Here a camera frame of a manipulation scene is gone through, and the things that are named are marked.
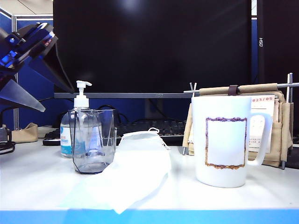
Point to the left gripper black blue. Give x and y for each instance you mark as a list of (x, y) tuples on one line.
[(28, 42)]

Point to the clear hand sanitizer pump bottle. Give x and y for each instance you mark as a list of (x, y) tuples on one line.
[(81, 100)]

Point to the beige fabric pouch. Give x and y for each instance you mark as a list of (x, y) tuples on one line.
[(25, 135)]

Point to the black box power adapter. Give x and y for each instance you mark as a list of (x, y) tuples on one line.
[(4, 134)]

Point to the large black AOC monitor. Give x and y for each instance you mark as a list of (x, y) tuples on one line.
[(151, 46)]

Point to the black keyboard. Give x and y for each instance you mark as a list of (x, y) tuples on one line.
[(172, 128)]

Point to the paper desk calendar pages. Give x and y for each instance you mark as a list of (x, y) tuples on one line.
[(261, 107)]

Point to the black HSD monitor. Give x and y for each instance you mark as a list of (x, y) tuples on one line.
[(280, 46)]

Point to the beige fabric metal calendar stand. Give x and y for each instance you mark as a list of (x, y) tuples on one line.
[(285, 130)]

